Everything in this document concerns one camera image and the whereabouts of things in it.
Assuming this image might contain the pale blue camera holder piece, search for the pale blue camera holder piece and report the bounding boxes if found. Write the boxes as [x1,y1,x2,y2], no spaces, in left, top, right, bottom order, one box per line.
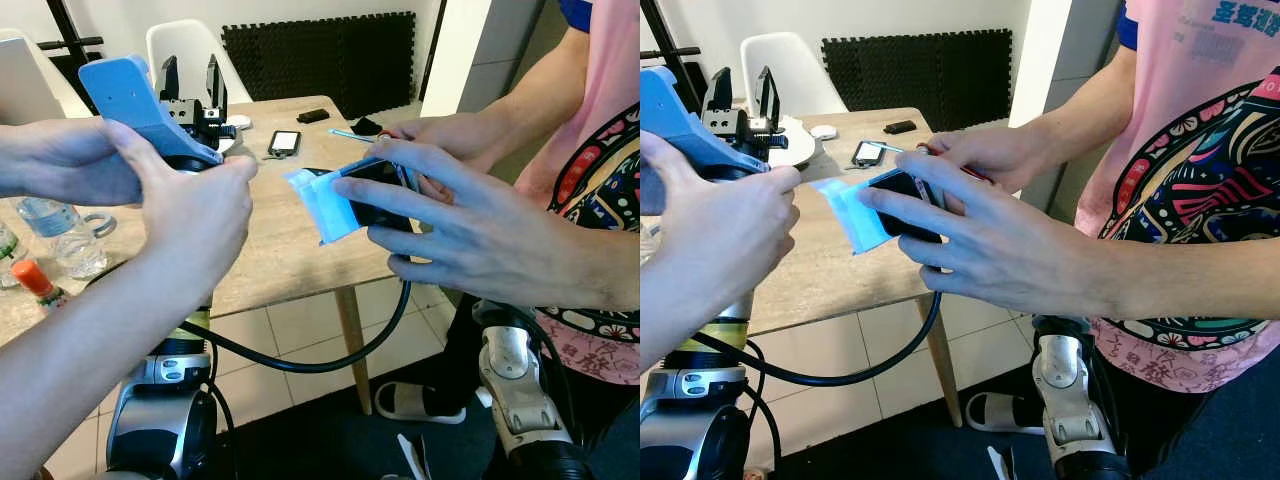
[810,175,896,254]
[284,165,363,246]

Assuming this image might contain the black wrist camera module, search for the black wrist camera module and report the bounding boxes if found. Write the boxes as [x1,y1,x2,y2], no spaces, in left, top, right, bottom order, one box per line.
[340,158,421,233]
[868,168,946,244]

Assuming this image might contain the bare arm person right hand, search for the bare arm person right hand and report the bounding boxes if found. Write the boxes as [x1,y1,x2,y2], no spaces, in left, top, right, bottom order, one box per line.
[108,120,259,311]
[640,130,803,341]

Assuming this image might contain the bare arm person left hand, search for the bare arm person left hand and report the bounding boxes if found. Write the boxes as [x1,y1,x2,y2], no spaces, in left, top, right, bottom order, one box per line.
[640,165,666,216]
[0,118,151,208]

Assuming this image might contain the pink shirt person's right hand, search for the pink shirt person's right hand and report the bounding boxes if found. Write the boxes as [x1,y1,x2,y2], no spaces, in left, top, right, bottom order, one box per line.
[380,112,506,201]
[920,128,1036,191]

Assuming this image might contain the pink shirt person's left hand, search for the pink shirt person's left hand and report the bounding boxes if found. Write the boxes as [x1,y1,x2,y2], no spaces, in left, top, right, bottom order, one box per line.
[860,150,1129,319]
[332,138,601,311]

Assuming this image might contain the white plastic chair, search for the white plastic chair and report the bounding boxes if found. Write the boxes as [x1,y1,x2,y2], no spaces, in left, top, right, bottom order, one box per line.
[740,32,851,116]
[147,20,253,106]

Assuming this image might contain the black metal stand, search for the black metal stand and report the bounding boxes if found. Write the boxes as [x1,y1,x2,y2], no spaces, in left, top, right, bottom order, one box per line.
[640,0,713,91]
[40,0,106,86]

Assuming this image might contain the person in pink shirt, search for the person in pink shirt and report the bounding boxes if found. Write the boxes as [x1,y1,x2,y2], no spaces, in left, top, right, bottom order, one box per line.
[515,0,640,386]
[1075,0,1280,396]

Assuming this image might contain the silver laptop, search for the silver laptop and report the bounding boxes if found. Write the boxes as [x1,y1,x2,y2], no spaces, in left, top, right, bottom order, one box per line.
[0,30,69,126]

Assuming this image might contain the light wooden table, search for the light wooden table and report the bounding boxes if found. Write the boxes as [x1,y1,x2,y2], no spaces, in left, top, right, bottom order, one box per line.
[0,95,471,346]
[745,107,1011,336]

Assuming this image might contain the blue label water bottle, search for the blue label water bottle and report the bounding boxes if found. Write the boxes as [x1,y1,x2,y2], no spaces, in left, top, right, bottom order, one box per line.
[15,195,109,281]

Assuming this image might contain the small orange cap bottle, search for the small orange cap bottle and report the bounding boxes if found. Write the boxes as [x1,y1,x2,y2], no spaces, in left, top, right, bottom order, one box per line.
[12,258,69,313]

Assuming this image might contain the green label water bottle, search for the green label water bottle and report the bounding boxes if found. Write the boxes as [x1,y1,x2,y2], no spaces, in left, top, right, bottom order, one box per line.
[0,225,26,291]

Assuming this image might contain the white black slipper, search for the white black slipper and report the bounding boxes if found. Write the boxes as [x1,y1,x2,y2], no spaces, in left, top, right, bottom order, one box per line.
[375,382,467,427]
[965,392,1046,436]

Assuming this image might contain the bright blue left wrist camera mount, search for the bright blue left wrist camera mount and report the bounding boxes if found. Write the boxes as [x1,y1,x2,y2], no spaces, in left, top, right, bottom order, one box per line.
[78,54,223,169]
[640,65,771,181]

